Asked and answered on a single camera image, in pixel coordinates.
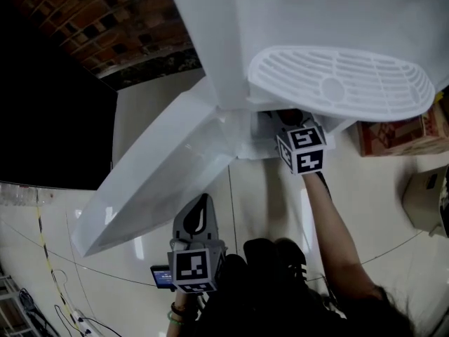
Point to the white drip tray grille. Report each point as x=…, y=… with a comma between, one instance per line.
x=333, y=86

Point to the group of clear plastic bottles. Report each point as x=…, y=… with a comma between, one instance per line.
x=21, y=195

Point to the person's right forearm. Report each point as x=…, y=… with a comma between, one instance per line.
x=333, y=237

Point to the beige box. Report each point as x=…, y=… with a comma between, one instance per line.
x=421, y=198

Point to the person's left forearm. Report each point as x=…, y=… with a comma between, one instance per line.
x=180, y=297

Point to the person's black clothing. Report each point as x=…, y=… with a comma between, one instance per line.
x=266, y=304

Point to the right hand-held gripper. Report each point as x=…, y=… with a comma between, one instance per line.
x=305, y=149

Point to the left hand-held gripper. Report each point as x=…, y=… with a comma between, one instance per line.
x=193, y=265

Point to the large black panel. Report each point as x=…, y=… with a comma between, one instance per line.
x=52, y=118

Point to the small black display screen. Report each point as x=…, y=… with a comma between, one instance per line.
x=162, y=277

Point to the printed cardboard box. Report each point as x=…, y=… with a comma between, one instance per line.
x=396, y=135

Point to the person's black striped right shoe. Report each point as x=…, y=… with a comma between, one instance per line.
x=294, y=262

